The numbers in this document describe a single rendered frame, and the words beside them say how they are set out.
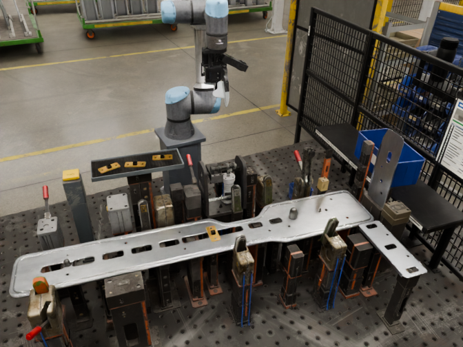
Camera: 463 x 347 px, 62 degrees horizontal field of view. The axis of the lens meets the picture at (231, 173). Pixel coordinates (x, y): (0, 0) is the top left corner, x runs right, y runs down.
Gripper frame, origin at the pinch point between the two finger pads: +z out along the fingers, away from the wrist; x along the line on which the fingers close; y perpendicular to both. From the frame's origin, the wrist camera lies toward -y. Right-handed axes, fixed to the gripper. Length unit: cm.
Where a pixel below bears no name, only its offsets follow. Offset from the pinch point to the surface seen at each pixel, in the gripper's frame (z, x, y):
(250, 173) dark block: 32.1, 6.6, -10.8
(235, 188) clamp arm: 34.5, 11.5, -2.7
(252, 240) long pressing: 44, 33, -2
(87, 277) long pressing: 44, 33, 57
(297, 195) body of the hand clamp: 46, 10, -33
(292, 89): 108, -244, -162
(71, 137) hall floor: 144, -267, 84
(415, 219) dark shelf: 41, 44, -68
